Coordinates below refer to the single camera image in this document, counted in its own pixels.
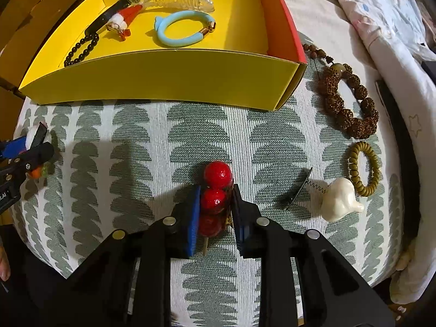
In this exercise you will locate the person's left hand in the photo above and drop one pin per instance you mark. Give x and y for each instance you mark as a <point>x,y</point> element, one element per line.
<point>4,262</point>

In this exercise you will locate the red ball hair clip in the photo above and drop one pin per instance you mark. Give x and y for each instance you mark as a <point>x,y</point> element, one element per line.
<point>218,173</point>

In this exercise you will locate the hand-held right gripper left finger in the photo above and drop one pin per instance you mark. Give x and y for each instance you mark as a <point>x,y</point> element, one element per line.
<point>192,224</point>

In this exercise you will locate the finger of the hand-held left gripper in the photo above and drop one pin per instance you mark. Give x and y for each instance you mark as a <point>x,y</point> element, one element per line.
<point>34,156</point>
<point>10,147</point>

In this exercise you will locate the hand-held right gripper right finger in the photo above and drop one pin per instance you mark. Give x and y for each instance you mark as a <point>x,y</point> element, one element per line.
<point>240,228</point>

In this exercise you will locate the black hair clip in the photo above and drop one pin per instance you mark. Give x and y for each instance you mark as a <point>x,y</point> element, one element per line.
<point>294,197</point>

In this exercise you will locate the white garlic-shaped hair clip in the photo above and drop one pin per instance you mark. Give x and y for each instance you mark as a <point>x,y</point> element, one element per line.
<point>337,201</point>

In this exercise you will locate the light blue printed quilt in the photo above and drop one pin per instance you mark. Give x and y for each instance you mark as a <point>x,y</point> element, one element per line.
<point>391,24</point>

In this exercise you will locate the snowman hair clip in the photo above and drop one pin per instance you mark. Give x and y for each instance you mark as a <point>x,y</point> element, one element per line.
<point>34,138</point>

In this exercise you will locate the wooden wardrobe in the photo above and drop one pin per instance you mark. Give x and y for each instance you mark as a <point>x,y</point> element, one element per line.
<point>20,24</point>

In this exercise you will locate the yellow cardboard box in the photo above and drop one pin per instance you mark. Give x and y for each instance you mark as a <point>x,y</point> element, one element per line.
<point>170,75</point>

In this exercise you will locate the red santa hair clip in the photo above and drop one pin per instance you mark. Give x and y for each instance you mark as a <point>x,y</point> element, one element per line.
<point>127,15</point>

